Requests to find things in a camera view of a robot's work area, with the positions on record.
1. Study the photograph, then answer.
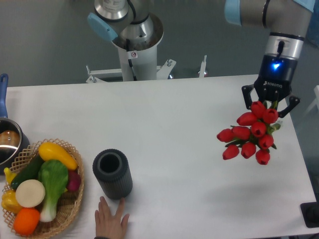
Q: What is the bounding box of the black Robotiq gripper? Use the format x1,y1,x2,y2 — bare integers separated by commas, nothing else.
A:
241,55,301,118

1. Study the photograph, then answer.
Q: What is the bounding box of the red tulip bouquet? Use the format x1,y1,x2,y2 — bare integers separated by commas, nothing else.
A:
216,101,281,165

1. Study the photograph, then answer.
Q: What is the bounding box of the dark grey ribbed vase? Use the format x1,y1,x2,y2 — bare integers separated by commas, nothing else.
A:
92,149,133,200

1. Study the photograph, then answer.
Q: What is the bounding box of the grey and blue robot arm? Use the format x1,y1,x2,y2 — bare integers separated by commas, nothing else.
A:
87,0,315,118

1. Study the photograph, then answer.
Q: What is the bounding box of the bare human hand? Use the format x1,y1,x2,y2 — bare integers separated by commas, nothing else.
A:
95,197,130,239

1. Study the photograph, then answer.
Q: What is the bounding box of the blue plastic bag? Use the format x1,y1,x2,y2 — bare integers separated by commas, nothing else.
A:
307,14,319,47

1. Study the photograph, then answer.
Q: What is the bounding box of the black device at table edge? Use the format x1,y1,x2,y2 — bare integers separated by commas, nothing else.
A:
300,202,319,228

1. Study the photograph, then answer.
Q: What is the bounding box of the purple red radish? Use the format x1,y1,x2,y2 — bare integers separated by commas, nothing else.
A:
66,171,81,192

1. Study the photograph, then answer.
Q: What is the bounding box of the yellow squash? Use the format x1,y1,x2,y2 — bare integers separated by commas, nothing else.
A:
38,142,78,171

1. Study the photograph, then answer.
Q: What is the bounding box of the woven wicker basket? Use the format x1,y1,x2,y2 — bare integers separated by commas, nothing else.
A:
0,138,84,239

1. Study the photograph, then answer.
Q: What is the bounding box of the green bok choy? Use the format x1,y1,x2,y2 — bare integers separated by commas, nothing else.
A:
38,160,68,223

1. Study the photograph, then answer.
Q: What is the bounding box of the dark green cucumber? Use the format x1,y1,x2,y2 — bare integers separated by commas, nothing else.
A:
10,155,44,190

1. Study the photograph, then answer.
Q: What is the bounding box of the round beige disc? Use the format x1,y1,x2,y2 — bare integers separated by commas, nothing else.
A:
15,179,45,208

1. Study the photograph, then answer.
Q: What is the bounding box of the yellow banana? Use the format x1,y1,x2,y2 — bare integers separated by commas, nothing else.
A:
3,167,16,185

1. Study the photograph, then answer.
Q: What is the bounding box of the orange fruit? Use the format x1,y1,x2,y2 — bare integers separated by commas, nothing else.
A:
13,208,40,236

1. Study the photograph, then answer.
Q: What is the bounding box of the yellow bell pepper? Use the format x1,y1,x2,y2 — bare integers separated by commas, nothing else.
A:
1,190,23,214

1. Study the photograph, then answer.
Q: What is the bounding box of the white frame at right edge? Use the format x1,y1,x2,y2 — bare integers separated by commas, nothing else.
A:
302,85,319,119

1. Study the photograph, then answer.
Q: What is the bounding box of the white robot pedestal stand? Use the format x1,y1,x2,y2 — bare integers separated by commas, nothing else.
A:
85,12,209,84

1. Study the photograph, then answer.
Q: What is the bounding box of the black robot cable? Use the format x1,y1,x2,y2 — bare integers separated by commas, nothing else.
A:
125,38,138,82

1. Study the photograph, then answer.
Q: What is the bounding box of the blue handled steel saucepan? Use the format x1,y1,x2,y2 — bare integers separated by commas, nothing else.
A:
0,73,29,175

